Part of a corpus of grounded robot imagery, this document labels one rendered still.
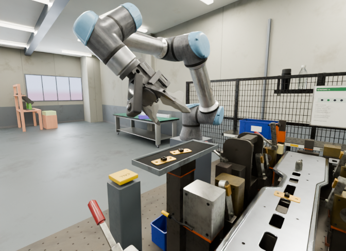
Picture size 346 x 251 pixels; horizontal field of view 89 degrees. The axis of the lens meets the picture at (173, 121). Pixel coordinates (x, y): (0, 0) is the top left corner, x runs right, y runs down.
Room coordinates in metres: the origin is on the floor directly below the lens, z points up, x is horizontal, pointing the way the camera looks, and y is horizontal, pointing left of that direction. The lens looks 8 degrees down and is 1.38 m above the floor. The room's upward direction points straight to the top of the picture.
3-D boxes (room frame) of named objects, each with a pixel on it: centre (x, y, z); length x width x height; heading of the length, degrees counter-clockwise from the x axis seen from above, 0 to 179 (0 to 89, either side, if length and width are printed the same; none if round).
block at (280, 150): (1.11, -0.70, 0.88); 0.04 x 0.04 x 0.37; 49
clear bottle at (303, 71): (1.52, -1.09, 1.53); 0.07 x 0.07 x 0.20
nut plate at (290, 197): (0.62, -0.43, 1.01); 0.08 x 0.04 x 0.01; 50
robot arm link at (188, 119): (1.14, -0.13, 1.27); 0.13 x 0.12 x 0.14; 54
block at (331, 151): (1.09, -1.02, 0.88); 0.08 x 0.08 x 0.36; 49
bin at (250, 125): (1.53, -0.76, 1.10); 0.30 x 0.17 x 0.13; 45
